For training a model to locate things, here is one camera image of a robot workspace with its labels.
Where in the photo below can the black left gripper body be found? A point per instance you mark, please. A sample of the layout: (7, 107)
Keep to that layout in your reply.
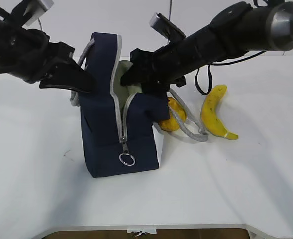
(41, 62)

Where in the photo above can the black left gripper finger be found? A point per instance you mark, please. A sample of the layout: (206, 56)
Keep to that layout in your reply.
(64, 70)
(72, 84)

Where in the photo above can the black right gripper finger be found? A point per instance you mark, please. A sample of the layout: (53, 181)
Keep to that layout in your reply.
(135, 75)

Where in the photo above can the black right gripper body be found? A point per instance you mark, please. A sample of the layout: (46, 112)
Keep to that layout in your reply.
(161, 75)

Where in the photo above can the yellow orange fruit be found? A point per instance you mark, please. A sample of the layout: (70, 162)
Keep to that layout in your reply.
(171, 124)

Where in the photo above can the yellow banana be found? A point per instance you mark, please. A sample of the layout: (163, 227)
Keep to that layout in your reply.
(209, 116)

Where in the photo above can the navy blue lunch bag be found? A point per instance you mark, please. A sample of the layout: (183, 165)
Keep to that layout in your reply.
(117, 122)

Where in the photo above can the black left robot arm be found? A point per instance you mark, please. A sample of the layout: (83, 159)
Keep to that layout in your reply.
(14, 38)

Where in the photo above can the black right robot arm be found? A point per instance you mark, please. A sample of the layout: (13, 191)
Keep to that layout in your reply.
(234, 32)

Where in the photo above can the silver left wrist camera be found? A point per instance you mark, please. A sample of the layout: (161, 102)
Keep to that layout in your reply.
(35, 9)

